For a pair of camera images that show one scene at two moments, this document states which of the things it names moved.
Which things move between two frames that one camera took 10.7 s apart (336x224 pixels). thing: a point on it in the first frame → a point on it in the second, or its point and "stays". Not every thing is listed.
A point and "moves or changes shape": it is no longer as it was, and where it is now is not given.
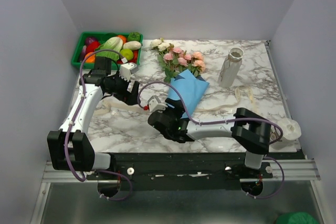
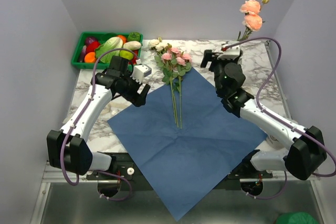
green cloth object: x=296 y=217 stays
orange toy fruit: x=124 y=39 stays
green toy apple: x=126 y=53 stays
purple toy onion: x=89 y=40 stays
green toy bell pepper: x=133 y=36 stays
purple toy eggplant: x=83 y=53 stays
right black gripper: x=178 y=109 → x=209 y=56
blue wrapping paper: x=191 y=89 moves or changes shape
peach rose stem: x=198 y=65 → x=253 y=19
